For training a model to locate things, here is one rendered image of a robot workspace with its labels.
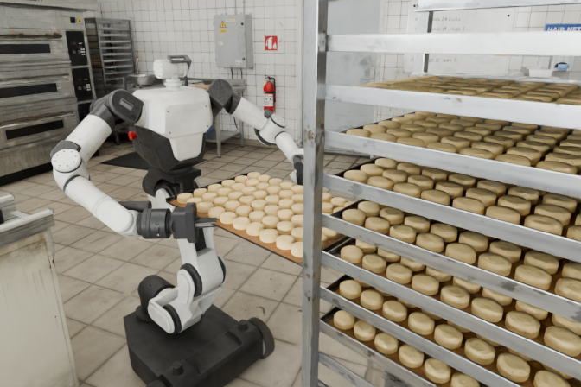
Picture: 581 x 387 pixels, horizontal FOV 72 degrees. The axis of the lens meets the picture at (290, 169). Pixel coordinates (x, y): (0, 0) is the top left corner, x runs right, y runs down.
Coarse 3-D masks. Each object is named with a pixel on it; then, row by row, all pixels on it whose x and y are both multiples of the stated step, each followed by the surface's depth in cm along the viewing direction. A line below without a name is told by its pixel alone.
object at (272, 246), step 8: (208, 192) 141; (176, 200) 133; (224, 208) 127; (200, 216) 121; (216, 224) 116; (224, 224) 116; (232, 224) 116; (240, 232) 111; (256, 240) 106; (328, 240) 106; (336, 240) 106; (272, 248) 102; (288, 256) 99
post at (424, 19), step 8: (424, 16) 103; (432, 16) 104; (424, 24) 103; (424, 32) 104; (416, 56) 106; (424, 56) 105; (416, 64) 107; (424, 64) 106; (424, 72) 107; (384, 384) 141; (392, 384) 138
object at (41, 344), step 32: (0, 224) 152; (0, 256) 136; (32, 256) 145; (0, 288) 137; (32, 288) 147; (0, 320) 139; (32, 320) 149; (64, 320) 160; (0, 352) 141; (32, 352) 150; (64, 352) 162; (0, 384) 142; (32, 384) 152; (64, 384) 164
